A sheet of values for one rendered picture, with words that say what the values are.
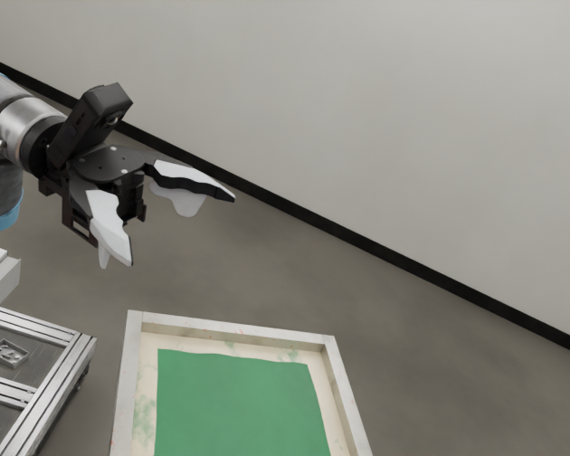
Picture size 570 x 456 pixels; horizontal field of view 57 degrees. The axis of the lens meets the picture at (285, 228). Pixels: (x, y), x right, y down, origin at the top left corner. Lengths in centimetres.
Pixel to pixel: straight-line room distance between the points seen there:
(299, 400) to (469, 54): 273
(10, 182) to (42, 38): 428
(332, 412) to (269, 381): 18
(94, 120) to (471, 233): 359
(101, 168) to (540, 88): 333
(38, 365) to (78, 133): 182
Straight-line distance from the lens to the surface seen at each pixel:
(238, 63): 400
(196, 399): 130
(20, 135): 61
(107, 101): 51
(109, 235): 48
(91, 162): 55
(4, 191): 71
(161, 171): 56
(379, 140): 379
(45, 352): 235
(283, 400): 137
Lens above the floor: 194
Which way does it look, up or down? 30 degrees down
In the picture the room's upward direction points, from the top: 21 degrees clockwise
